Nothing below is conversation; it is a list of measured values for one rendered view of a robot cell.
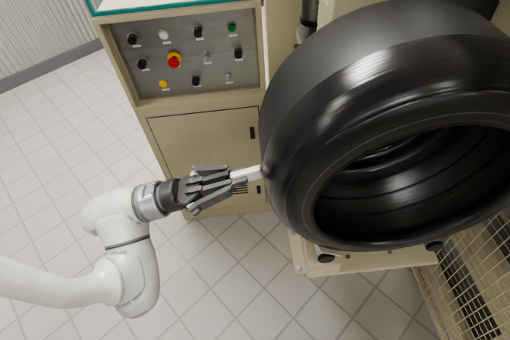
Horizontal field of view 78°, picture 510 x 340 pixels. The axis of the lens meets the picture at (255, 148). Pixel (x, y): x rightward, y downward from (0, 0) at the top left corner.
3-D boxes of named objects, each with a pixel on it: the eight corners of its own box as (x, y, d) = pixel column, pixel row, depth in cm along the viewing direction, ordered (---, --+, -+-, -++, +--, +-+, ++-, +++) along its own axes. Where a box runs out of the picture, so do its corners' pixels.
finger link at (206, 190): (183, 188, 71) (183, 193, 70) (230, 176, 69) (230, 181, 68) (191, 197, 74) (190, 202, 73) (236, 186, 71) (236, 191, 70)
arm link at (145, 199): (136, 177, 75) (158, 171, 73) (156, 197, 81) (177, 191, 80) (128, 210, 68) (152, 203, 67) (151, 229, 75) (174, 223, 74)
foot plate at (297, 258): (287, 229, 185) (287, 228, 184) (332, 225, 185) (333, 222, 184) (294, 275, 167) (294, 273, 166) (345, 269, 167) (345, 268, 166)
